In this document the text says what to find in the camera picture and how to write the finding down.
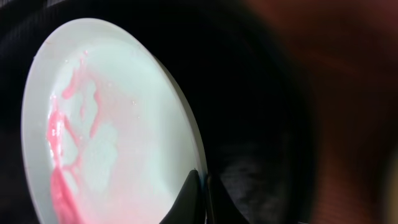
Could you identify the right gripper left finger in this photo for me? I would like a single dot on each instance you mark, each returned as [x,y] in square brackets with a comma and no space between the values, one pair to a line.
[188,206]

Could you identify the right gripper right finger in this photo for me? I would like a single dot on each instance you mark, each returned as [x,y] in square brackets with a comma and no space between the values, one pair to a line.
[225,211]

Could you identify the light blue plate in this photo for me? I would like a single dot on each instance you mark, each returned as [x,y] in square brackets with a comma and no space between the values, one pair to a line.
[107,134]

